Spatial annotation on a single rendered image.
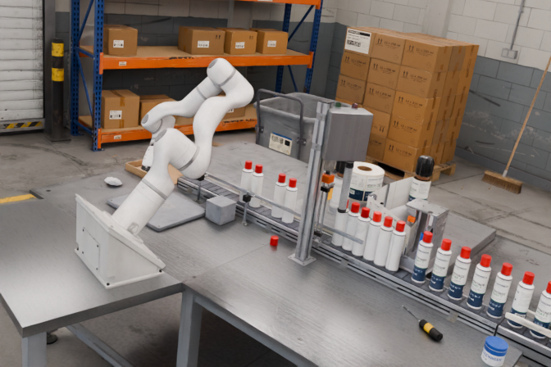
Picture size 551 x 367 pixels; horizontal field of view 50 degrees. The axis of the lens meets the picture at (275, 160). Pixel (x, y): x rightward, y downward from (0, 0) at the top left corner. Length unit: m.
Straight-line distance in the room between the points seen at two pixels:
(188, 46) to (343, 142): 4.28
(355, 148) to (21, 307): 1.28
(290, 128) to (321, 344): 3.08
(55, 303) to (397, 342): 1.14
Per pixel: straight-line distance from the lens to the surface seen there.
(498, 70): 7.07
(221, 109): 2.39
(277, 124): 4.93
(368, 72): 6.17
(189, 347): 2.39
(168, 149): 2.25
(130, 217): 2.27
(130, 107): 6.10
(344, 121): 2.22
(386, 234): 2.36
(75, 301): 2.13
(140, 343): 2.95
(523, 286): 2.21
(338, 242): 2.50
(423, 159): 2.88
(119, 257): 2.15
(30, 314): 2.08
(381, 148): 6.13
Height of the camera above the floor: 1.99
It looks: 19 degrees down
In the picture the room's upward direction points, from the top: 7 degrees clockwise
